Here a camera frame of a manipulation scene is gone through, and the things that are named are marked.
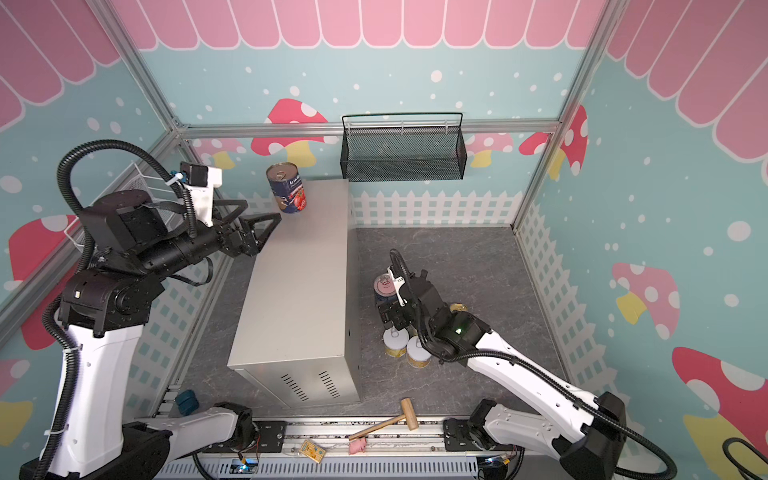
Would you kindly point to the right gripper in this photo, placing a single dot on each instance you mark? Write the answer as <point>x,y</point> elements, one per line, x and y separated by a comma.
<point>395,303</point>

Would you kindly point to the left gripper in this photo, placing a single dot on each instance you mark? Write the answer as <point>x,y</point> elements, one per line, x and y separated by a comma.
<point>248,244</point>

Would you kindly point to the blue soup can pink lid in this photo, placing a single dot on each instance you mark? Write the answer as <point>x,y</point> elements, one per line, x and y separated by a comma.
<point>385,292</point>

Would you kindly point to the dark blue tomato can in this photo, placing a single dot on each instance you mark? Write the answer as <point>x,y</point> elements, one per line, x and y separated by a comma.
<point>287,187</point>

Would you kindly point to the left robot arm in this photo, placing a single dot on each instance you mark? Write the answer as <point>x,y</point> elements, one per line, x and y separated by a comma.
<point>132,245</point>

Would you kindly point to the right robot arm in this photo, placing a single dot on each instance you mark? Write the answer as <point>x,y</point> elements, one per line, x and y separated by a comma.
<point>587,434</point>

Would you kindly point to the grey metal counter cabinet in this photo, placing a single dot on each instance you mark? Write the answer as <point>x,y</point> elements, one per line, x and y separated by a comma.
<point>298,336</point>

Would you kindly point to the small yellow can white lid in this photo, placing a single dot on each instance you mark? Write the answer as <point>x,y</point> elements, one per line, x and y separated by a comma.
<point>395,342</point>
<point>417,356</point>

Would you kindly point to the wooden toy mallet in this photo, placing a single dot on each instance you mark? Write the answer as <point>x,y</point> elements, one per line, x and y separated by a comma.
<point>408,416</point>

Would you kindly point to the pink pig toy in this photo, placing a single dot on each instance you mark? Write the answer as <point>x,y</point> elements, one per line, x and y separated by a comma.
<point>357,446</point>

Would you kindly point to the yellow toy block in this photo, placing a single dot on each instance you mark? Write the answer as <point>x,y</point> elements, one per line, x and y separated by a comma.
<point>312,451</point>

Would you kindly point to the teal sponge block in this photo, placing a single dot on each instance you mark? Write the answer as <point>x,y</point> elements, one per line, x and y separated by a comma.
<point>186,402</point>

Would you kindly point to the green circuit board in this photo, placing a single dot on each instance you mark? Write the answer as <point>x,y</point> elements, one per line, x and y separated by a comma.
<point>244,466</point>

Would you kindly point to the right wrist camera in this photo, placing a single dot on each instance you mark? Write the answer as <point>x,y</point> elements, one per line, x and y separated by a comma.
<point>400,280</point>

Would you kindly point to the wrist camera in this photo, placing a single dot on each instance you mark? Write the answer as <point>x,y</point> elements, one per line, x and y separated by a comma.
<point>200,181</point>
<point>400,280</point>

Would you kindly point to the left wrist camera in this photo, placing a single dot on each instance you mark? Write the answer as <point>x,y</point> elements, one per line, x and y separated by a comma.
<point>200,181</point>

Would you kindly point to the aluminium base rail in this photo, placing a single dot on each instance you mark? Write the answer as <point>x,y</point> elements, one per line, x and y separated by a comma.
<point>441,448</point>

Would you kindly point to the black mesh wall basket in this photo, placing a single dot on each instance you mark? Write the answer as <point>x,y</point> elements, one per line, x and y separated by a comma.
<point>393,147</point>

